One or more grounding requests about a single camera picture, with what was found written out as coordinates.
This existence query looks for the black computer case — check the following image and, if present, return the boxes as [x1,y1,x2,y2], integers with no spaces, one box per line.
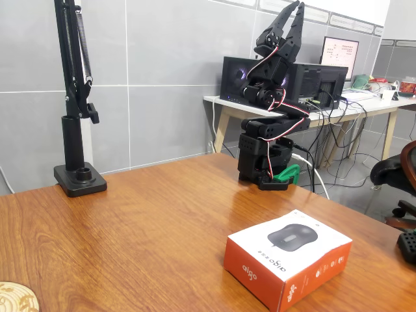
[220,56,349,113]

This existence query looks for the black spring boom stand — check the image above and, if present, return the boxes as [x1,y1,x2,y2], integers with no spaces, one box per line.
[53,0,108,198]

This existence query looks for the black perforated arm base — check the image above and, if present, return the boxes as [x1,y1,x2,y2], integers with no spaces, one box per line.
[396,228,416,263]

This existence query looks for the black office chair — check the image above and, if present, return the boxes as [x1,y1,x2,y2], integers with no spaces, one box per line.
[369,140,416,231]

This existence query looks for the green plastic table clamp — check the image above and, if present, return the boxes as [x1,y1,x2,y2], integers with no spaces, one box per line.
[272,164,300,186]

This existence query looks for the computer monitor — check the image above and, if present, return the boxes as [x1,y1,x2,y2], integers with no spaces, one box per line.
[320,36,360,82]

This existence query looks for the white table wooden legs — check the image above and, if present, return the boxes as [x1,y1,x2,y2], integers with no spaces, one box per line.
[203,89,416,170]

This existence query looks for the orange white mouse box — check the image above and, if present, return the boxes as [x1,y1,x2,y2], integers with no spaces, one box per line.
[223,209,354,312]

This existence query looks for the black cable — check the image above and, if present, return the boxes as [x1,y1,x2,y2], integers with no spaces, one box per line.
[292,142,317,193]

